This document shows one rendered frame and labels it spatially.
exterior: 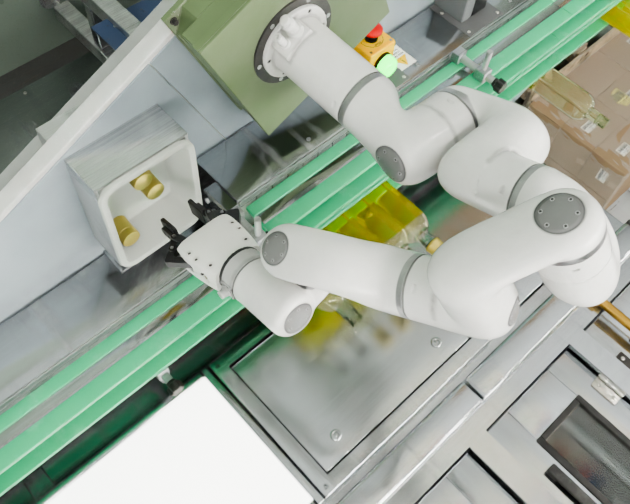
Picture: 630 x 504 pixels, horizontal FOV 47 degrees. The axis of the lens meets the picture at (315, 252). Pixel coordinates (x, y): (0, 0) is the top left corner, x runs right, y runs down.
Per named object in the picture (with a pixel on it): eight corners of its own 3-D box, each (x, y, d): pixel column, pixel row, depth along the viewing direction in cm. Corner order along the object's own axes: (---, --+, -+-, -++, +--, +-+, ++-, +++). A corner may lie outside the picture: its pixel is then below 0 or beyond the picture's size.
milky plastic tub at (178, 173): (95, 240, 125) (124, 273, 122) (63, 161, 106) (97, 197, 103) (175, 187, 132) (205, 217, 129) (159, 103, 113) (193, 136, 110)
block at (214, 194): (203, 220, 135) (227, 244, 132) (199, 190, 127) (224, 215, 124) (218, 209, 136) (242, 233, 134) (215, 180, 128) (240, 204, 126)
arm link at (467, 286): (464, 225, 97) (430, 159, 86) (628, 255, 85) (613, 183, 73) (417, 331, 92) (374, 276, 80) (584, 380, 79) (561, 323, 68)
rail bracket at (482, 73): (445, 61, 149) (495, 98, 144) (453, 33, 142) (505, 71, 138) (458, 52, 150) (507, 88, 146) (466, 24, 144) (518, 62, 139)
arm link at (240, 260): (231, 315, 106) (220, 305, 107) (277, 280, 109) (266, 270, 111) (219, 285, 100) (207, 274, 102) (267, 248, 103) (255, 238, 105)
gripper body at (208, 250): (224, 308, 107) (183, 270, 113) (276, 268, 111) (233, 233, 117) (211, 277, 101) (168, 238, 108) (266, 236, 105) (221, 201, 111)
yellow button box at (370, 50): (340, 62, 144) (366, 83, 142) (344, 33, 138) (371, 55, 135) (365, 46, 147) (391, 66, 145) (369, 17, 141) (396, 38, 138)
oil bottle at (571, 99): (513, 77, 185) (595, 137, 176) (517, 63, 180) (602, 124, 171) (527, 65, 187) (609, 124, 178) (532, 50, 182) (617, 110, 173)
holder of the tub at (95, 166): (101, 253, 130) (126, 281, 127) (63, 159, 106) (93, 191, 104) (176, 202, 136) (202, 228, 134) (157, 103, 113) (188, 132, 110)
